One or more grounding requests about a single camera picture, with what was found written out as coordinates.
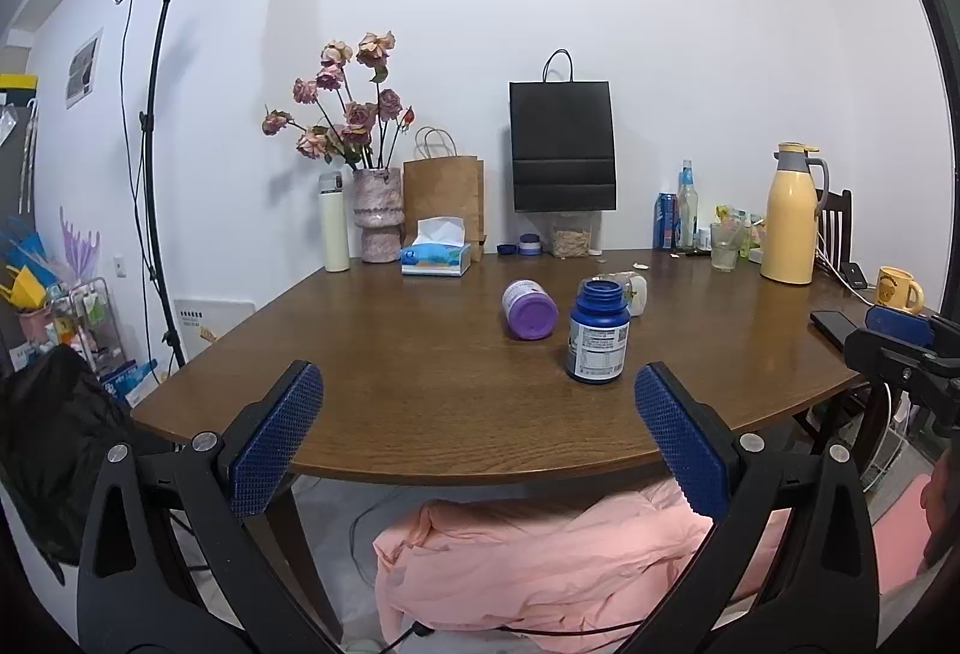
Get clear glass cup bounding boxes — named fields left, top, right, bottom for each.
left=709, top=223, right=740, bottom=272

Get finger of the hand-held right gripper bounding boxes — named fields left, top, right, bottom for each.
left=864, top=304, right=938, bottom=346
left=843, top=328, right=938, bottom=389

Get blue wipes packet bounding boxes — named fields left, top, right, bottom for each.
left=101, top=360, right=160, bottom=404

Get dried pink flowers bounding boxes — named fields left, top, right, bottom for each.
left=262, top=31, right=416, bottom=170

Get yellow thermos jug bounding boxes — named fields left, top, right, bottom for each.
left=760, top=142, right=830, bottom=285

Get black paper bag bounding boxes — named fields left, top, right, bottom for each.
left=509, top=49, right=617, bottom=214

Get yellow smiley mug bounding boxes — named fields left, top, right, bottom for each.
left=875, top=266, right=925, bottom=315

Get small white bottle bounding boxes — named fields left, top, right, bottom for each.
left=600, top=272, right=648, bottom=317

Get wall poster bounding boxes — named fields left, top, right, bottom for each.
left=65, top=29, right=104, bottom=109

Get purple plastic hanger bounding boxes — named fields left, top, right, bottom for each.
left=60, top=208, right=101, bottom=284

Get brown paper bag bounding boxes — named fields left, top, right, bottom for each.
left=403, top=127, right=486, bottom=262

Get purple plastic bottle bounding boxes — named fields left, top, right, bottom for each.
left=502, top=280, right=559, bottom=341

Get black jacket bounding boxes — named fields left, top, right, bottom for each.
left=0, top=346, right=151, bottom=569

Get clear plastic bottle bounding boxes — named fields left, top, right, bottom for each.
left=677, top=160, right=700, bottom=251

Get pink cloth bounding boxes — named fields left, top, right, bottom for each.
left=373, top=478, right=796, bottom=652

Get blue drink can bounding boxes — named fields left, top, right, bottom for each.
left=653, top=193, right=680, bottom=251

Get white thermos bottle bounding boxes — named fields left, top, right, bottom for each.
left=319, top=171, right=351, bottom=273

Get pink cushion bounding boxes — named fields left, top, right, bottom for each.
left=872, top=472, right=932, bottom=595

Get dark blue supplement bottle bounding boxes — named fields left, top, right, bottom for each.
left=566, top=277, right=631, bottom=386

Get dark wooden chair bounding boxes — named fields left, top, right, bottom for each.
left=814, top=189, right=854, bottom=272

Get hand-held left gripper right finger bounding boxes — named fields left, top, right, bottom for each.
left=619, top=361, right=880, bottom=654

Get person's right forearm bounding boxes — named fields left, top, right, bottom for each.
left=921, top=445, right=960, bottom=572

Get metal wire rack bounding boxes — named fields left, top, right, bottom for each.
left=49, top=279, right=128, bottom=371

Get pink stone vase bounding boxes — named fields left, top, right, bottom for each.
left=352, top=168, right=407, bottom=263

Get black smartphone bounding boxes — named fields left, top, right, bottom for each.
left=809, top=310, right=863, bottom=350

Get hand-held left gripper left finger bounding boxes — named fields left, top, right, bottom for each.
left=77, top=360, right=346, bottom=654

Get white flat box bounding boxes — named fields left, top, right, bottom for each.
left=174, top=299, right=257, bottom=366

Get blue tissue box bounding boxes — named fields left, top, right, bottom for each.
left=400, top=217, right=473, bottom=278

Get clear snack container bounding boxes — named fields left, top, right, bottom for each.
left=551, top=211, right=603, bottom=259

